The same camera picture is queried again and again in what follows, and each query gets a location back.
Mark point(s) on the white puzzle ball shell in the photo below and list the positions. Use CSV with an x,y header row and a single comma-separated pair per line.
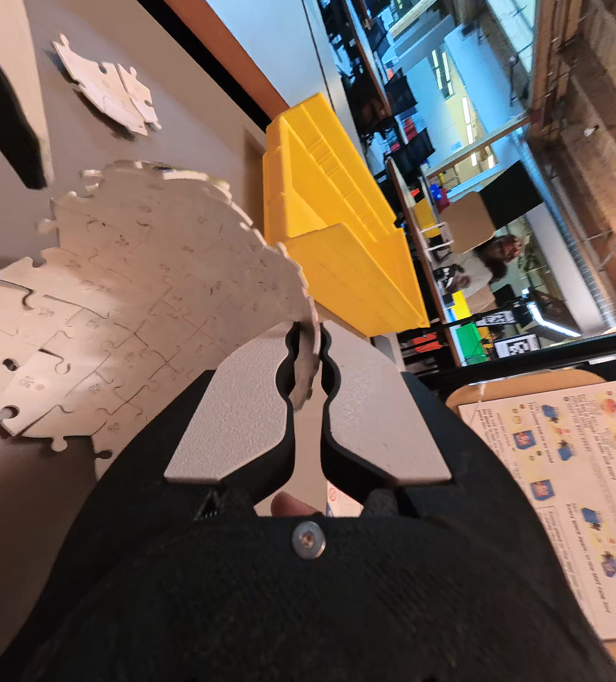
x,y
153,266

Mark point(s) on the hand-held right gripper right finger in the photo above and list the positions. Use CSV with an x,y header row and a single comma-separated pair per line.
x,y
382,426

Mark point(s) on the small white puzzle piece cluster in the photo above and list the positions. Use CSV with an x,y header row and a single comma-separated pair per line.
x,y
111,90

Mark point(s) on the small yellow storage bin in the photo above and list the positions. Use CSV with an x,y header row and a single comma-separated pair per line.
x,y
426,218

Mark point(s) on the black panel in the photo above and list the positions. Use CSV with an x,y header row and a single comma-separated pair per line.
x,y
510,192

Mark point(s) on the printed instruction sheet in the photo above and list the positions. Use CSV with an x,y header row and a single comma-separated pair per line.
x,y
580,479

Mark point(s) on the black metal frame bar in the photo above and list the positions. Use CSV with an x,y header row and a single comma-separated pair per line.
x,y
580,346

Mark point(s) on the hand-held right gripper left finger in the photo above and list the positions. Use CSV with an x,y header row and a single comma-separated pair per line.
x,y
233,415

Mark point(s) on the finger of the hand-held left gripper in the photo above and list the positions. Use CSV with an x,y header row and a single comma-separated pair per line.
x,y
23,69

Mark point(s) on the green plastic bin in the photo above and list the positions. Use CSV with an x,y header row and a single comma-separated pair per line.
x,y
470,343

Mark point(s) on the person's right hand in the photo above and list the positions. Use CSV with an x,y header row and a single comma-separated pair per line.
x,y
292,503

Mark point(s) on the printed marker tag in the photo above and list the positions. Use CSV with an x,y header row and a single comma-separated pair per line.
x,y
516,346

